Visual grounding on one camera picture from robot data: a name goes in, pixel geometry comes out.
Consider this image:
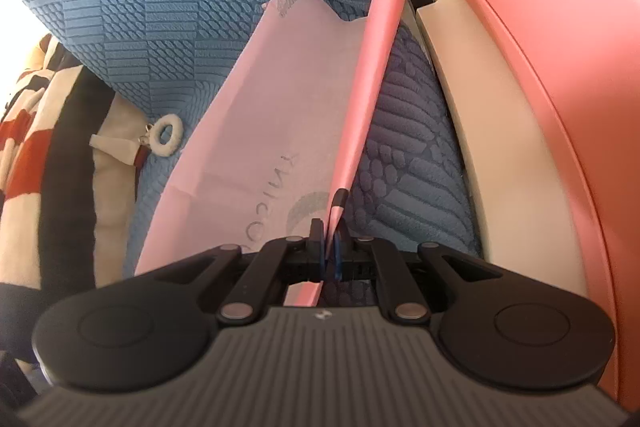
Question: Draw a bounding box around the fluffy cream ring keychain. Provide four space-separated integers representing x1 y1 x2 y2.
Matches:
142 113 185 156

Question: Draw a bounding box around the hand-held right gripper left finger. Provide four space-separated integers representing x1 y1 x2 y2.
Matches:
134 218 327 324

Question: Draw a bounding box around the striped fleece blanket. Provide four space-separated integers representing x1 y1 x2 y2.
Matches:
0 32 151 358

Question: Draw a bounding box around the blue textured floor chair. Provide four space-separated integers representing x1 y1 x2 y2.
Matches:
0 0 483 308

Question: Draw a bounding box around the cream cushion edge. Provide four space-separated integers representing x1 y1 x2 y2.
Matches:
415 0 591 303

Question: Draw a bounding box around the pink box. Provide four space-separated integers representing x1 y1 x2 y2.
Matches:
440 0 640 408

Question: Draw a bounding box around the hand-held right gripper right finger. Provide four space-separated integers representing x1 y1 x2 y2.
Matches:
329 228 505 324

